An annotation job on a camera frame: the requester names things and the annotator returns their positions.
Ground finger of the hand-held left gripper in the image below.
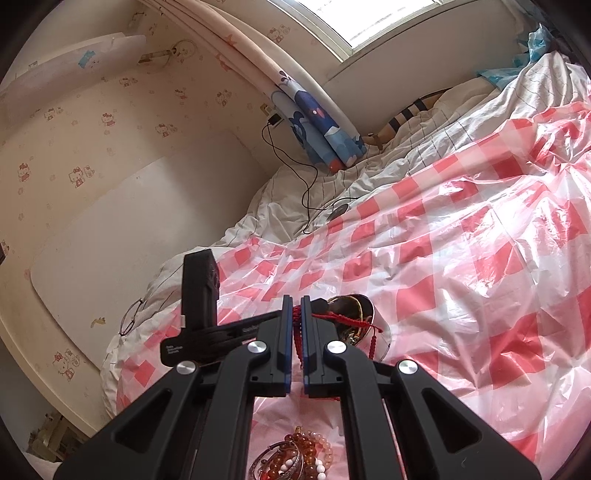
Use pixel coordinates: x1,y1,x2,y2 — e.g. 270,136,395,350
203,311,283,350

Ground pink bead bracelet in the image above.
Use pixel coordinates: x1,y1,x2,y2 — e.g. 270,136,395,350
307,431,334,468

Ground red checkered plastic sheet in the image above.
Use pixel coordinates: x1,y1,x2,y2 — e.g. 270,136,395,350
113,95,591,480

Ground striped plush toy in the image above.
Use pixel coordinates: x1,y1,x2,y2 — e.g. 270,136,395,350
364,90,450,149

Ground amber bead bracelet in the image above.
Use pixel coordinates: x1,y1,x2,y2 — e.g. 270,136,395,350
283,427,324,457

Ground window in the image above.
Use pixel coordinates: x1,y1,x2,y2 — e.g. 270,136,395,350
272,0,446,62

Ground white wall board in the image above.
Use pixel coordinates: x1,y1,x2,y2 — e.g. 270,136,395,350
31,129,280,439

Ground whale print curtain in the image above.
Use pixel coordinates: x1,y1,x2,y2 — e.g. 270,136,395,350
139,0,365,174

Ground red cord bracelet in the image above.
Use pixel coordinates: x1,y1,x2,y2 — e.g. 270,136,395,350
292,305,385,372

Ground silver bangles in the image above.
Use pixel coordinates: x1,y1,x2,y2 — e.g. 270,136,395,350
248,440,305,480

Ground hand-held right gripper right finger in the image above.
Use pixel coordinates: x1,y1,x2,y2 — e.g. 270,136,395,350
301,295,541,480

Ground round metal tin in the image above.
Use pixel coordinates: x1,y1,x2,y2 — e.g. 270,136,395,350
318,293,393,367

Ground dark red bead bracelet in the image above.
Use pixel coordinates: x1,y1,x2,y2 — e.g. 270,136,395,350
259,459,296,480

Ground white bead bracelet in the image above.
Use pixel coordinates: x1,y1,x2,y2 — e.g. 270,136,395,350
274,455,333,480

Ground clear plastic wall cover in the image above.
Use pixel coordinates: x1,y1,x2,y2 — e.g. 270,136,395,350
0,33,145,118

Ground eyeglasses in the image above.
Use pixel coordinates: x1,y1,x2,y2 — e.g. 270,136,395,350
118,298,149,337

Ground white striped duvet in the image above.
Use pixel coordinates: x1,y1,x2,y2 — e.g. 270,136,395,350
99,46,591,416

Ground black charging cable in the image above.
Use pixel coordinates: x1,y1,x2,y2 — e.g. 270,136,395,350
261,119,358,236

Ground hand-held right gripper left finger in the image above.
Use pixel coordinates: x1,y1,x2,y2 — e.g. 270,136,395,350
53,295,294,480

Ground blue plastic bag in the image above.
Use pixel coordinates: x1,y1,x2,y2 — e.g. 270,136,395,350
475,24,556,88

